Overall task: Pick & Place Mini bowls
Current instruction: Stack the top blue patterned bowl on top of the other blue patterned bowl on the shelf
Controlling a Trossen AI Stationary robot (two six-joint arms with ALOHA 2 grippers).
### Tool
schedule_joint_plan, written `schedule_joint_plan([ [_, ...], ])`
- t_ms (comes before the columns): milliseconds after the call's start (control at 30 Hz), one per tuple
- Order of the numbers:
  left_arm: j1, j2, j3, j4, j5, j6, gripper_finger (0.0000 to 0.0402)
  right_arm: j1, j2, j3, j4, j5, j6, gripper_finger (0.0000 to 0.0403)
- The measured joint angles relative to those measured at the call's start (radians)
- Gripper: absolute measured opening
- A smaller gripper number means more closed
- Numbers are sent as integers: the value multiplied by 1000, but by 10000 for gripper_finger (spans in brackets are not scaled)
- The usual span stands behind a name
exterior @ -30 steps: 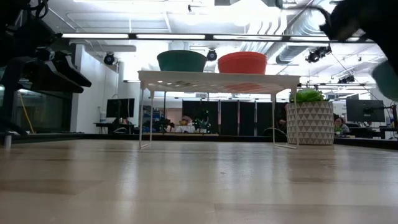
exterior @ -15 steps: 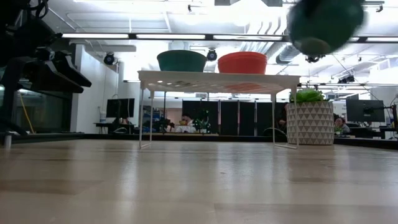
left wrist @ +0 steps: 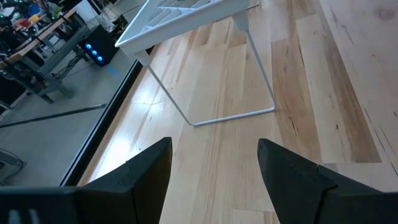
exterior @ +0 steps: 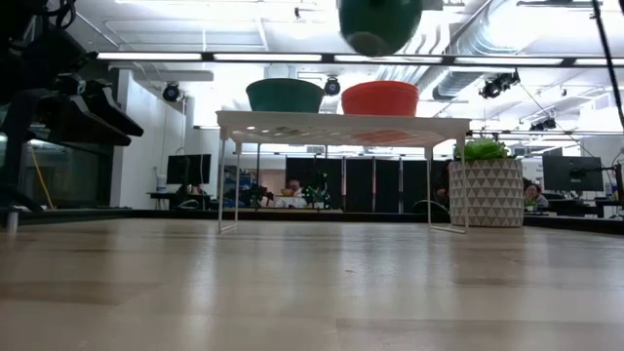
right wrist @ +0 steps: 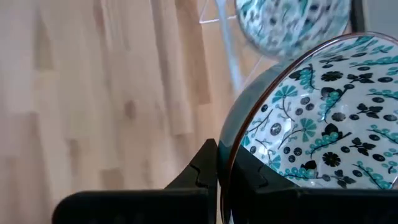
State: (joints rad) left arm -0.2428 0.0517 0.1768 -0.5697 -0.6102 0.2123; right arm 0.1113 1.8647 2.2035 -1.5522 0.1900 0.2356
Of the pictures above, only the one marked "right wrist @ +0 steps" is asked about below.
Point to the teal floral patterned mini bowl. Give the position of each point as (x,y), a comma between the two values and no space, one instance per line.
(292,28)
(342,109)

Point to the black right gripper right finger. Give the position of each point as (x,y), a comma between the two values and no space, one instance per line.
(280,205)

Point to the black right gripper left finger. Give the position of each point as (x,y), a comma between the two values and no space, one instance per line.
(186,205)

